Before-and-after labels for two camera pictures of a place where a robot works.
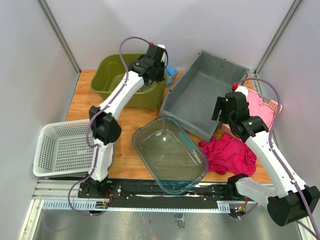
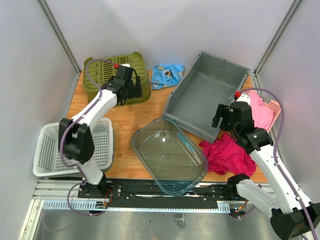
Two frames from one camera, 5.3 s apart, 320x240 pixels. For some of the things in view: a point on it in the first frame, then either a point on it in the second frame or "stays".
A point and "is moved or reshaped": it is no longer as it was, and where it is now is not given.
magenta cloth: [227, 154] stays
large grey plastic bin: [190, 102] stays
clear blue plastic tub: [175, 161] stays
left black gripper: [161, 77] to [136, 91]
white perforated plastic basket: [62, 150] stays
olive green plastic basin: [108, 71] is moved or reshaped
